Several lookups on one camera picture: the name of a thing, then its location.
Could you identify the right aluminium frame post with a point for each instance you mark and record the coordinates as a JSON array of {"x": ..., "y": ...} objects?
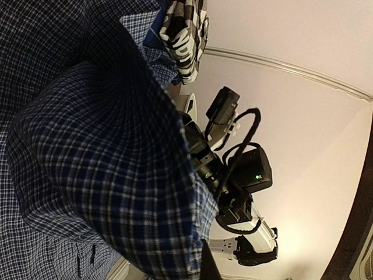
[{"x": 291, "y": 69}]

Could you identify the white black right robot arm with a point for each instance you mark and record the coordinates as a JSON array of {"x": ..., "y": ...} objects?
[{"x": 232, "y": 179}]

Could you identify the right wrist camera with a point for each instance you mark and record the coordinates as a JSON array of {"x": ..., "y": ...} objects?
[{"x": 221, "y": 109}]

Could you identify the black white plaid folded shirt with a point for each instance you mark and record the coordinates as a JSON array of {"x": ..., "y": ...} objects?
[{"x": 184, "y": 31}]

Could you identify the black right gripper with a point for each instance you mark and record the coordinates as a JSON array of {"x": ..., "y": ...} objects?
[{"x": 205, "y": 162}]

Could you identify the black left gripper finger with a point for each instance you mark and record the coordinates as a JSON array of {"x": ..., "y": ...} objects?
[{"x": 209, "y": 270}]

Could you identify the blue checked long sleeve shirt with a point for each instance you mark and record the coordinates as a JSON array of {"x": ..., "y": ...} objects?
[{"x": 95, "y": 165}]

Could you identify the dark blue folded printed shirt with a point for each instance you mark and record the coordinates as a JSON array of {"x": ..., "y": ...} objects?
[{"x": 161, "y": 60}]

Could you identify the white plastic bin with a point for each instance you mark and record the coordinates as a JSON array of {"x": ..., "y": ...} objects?
[{"x": 185, "y": 103}]

